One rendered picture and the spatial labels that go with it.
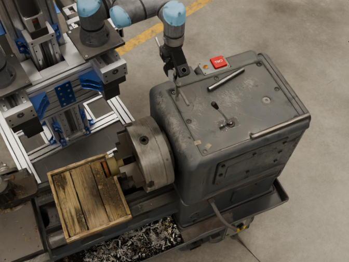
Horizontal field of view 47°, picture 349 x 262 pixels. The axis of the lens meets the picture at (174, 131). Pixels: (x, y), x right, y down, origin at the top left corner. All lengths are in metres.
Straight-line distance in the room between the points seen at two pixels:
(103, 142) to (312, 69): 1.93
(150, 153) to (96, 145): 1.25
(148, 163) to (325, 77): 2.37
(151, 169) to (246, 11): 2.68
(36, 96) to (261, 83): 1.09
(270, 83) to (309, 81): 1.79
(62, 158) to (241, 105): 1.49
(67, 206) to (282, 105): 1.06
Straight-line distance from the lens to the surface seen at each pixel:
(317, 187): 3.08
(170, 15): 1.36
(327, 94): 3.57
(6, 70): 1.97
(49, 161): 2.84
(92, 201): 1.91
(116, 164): 1.71
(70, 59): 2.16
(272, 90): 1.81
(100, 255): 2.14
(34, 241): 1.82
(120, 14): 1.40
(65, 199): 1.94
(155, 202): 1.91
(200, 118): 1.66
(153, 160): 1.62
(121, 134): 1.70
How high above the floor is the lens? 2.63
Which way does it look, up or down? 58 degrees down
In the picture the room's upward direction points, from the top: 2 degrees clockwise
